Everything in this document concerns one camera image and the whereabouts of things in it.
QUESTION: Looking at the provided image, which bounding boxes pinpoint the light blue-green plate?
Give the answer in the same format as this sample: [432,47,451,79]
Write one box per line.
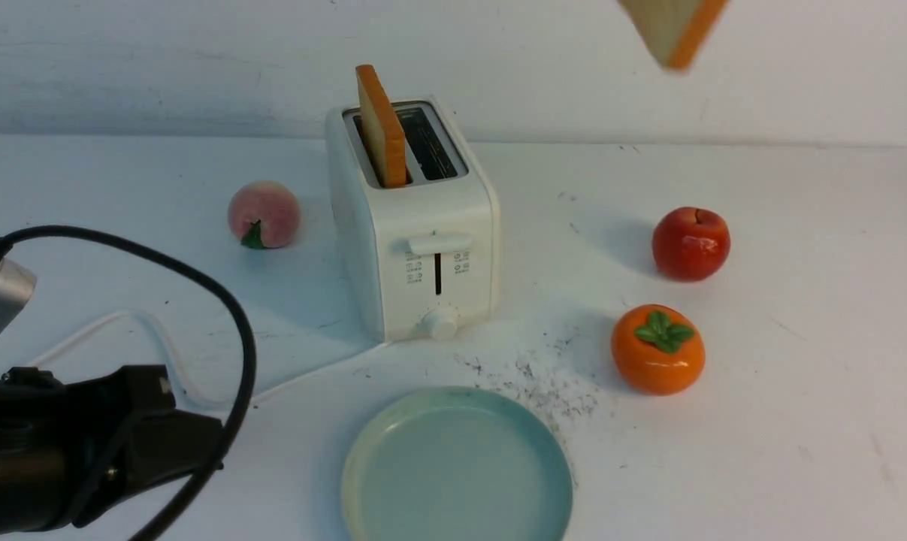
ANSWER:
[340,386,574,540]

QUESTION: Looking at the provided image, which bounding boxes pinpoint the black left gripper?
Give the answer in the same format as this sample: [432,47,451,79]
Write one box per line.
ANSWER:
[0,365,224,535]

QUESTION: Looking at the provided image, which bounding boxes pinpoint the toast slice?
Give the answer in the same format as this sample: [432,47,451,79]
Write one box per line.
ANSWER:
[618,0,728,73]
[355,64,407,189]

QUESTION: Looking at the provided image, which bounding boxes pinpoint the pink peach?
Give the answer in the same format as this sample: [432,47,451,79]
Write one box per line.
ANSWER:
[227,180,302,249]

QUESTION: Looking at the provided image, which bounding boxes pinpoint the white two-slot toaster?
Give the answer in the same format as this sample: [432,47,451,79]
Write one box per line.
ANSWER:
[325,96,501,343]

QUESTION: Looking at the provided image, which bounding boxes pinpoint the red apple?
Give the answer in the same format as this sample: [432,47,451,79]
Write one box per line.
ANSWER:
[652,207,732,282]

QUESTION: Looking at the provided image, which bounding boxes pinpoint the white toaster power cord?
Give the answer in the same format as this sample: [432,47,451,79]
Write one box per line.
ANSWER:
[26,309,391,413]

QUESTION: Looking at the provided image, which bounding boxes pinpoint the orange persimmon with green leaf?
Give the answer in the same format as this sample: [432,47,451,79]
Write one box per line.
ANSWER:
[610,304,706,396]

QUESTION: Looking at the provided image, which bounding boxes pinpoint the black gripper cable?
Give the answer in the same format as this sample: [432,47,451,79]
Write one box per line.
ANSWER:
[0,225,258,541]

